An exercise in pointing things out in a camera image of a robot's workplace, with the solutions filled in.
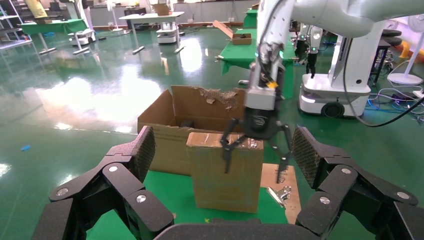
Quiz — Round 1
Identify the green cloth covered table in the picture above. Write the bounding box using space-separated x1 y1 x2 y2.
20 18 90 56
242 8 259 29
219 28 297 100

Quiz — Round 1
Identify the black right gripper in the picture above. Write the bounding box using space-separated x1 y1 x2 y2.
220 87 294 185

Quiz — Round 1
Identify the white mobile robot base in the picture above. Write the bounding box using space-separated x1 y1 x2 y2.
67 28 97 47
155 21 180 45

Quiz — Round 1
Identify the cardboard box on desk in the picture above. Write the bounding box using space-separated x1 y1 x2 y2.
151 3 174 17

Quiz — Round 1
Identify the white pedestal fan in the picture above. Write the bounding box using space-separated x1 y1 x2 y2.
386 13 424 86
105 0 125 33

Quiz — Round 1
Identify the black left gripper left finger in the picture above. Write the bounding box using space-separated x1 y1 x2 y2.
31 125 175 240

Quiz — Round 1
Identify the black round stool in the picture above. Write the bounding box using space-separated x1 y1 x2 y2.
370 29 403 84

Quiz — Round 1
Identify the green tablecloth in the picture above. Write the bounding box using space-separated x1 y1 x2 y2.
86 170 289 240

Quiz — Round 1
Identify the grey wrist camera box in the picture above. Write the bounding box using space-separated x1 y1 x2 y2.
244 86 278 112

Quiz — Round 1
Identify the open flap cardboard box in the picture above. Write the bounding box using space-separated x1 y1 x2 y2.
212 19 253 46

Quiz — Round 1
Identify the silver binder clip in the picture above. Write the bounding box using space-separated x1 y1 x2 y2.
266 185 293 209

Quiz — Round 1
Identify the yellow orange tube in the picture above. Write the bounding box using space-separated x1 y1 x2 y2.
395 39 424 64

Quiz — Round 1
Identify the black hanging cable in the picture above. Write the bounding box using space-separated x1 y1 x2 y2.
342 37 424 128

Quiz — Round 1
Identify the yellow garment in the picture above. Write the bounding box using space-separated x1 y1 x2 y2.
23 0 49 20

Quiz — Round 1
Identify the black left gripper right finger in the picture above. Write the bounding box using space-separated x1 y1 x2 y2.
291 125 424 240

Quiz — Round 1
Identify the white desk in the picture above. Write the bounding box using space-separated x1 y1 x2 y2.
118 11 186 56

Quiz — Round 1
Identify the blue floor cable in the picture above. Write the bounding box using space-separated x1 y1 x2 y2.
366 97 424 115

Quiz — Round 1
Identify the small brown cardboard piece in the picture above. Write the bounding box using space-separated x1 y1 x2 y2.
186 131 265 214

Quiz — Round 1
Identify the metal storage shelf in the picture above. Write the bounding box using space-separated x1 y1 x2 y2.
0 0 33 51

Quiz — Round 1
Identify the large open cardboard carton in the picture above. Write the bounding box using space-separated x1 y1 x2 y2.
137 85 249 176

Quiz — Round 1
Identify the white robot torso column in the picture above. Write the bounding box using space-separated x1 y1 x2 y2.
327 19 387 92

